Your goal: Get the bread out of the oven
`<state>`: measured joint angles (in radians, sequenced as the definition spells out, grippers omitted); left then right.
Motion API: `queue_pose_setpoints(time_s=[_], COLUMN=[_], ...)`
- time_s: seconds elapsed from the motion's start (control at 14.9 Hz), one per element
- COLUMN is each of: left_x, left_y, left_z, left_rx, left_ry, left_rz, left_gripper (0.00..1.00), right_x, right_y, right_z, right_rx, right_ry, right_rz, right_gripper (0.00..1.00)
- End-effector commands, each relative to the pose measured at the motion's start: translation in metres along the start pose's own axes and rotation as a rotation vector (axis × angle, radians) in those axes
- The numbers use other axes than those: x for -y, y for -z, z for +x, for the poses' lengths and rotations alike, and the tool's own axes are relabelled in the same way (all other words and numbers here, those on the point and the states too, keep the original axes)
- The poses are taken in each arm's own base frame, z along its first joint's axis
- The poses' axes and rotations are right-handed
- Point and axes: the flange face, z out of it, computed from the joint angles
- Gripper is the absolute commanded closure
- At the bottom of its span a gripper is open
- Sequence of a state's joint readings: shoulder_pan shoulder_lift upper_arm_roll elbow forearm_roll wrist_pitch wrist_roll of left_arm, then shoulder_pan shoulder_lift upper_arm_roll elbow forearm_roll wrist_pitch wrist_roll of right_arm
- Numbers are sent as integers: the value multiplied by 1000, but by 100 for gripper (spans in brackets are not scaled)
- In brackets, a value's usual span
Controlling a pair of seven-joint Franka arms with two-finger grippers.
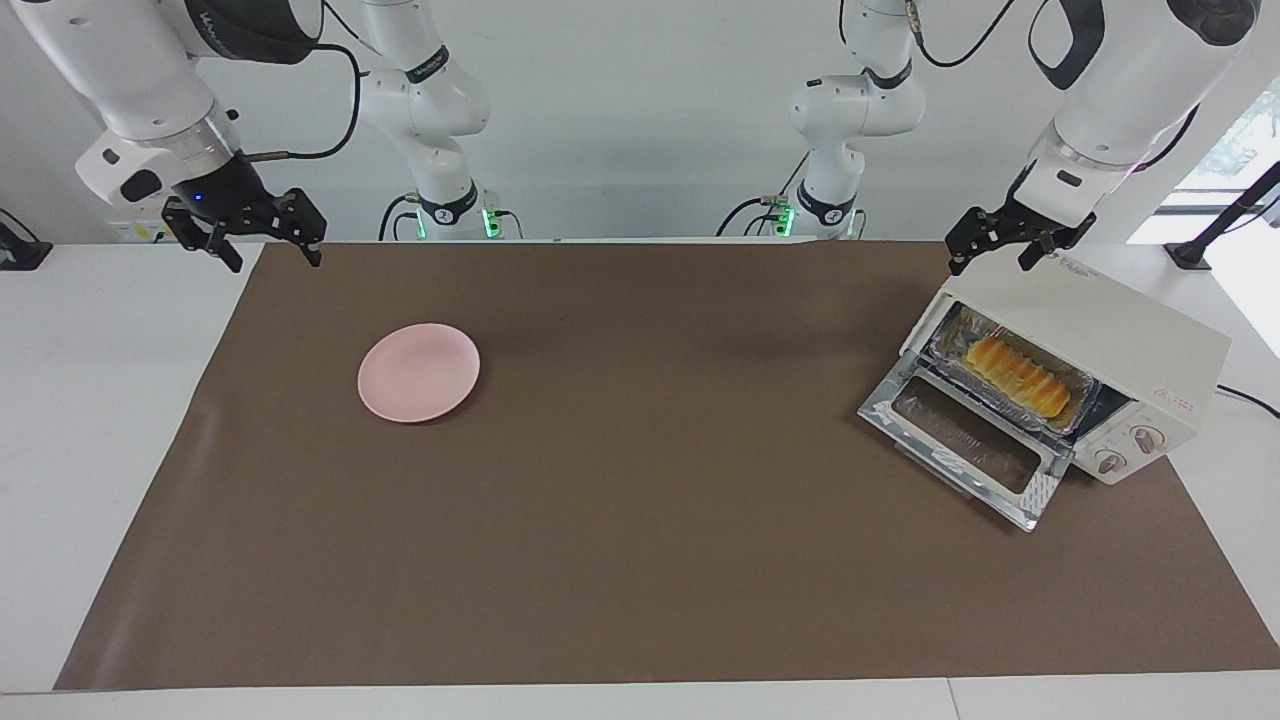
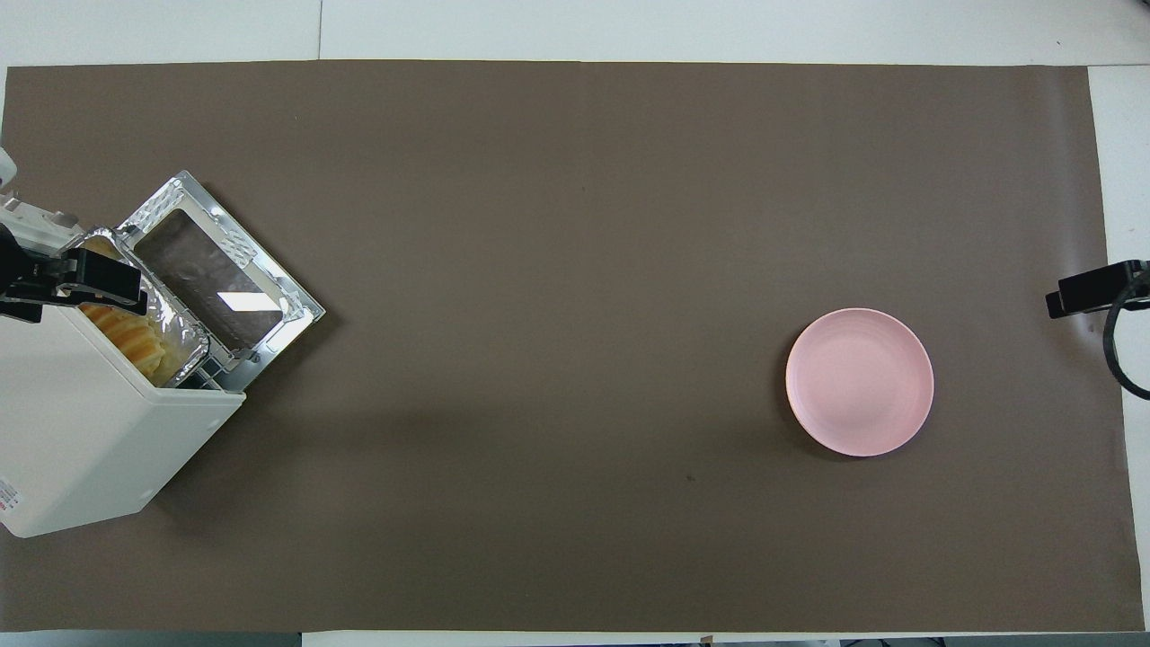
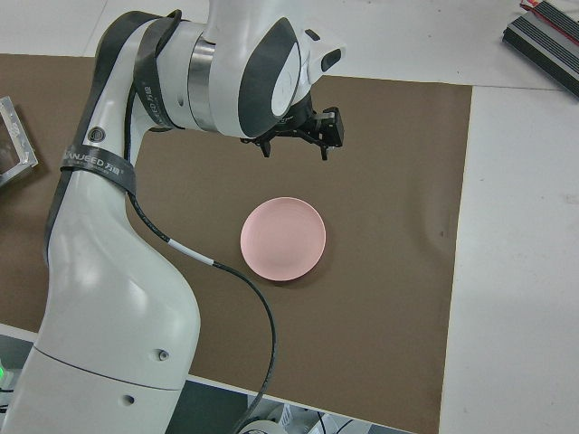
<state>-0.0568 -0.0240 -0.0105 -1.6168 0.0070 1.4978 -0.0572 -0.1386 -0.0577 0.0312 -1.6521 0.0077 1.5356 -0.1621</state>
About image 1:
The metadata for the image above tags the sliced golden bread loaf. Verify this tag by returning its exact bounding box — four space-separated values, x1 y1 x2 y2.
963 335 1073 421

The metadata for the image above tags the aluminium foil tray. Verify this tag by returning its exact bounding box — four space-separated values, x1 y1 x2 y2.
928 303 1101 437

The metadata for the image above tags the cream toaster oven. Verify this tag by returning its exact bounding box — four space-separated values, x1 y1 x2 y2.
900 245 1233 487

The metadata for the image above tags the glass oven door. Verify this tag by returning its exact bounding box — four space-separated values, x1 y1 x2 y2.
858 350 1076 533

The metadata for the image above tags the pink round plate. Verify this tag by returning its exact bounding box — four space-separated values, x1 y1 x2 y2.
357 322 482 425

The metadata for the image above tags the brown table mat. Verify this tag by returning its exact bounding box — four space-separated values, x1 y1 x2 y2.
53 240 1280 691

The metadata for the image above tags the black right base cable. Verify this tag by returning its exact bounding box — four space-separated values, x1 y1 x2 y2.
377 192 423 241

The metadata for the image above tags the black base cable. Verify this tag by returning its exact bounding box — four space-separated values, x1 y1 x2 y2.
715 150 813 239
377 192 423 241

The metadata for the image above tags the white wall socket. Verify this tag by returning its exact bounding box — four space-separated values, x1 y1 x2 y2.
108 218 183 244

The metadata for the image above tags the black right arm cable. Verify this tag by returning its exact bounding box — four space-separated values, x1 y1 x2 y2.
245 40 364 163

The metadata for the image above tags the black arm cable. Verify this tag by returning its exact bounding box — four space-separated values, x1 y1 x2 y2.
245 40 364 163
905 0 1021 71

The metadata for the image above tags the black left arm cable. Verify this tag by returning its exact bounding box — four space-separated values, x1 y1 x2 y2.
905 0 1021 71

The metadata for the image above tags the black camera stand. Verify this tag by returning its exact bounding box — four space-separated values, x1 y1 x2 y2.
1165 160 1280 271

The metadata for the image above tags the black clamp mount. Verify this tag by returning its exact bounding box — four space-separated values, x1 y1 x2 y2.
0 208 53 271

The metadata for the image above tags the black left base cable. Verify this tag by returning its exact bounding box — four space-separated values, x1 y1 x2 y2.
715 150 813 239

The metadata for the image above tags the black oven power cable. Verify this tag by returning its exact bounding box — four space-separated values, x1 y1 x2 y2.
1215 383 1280 421

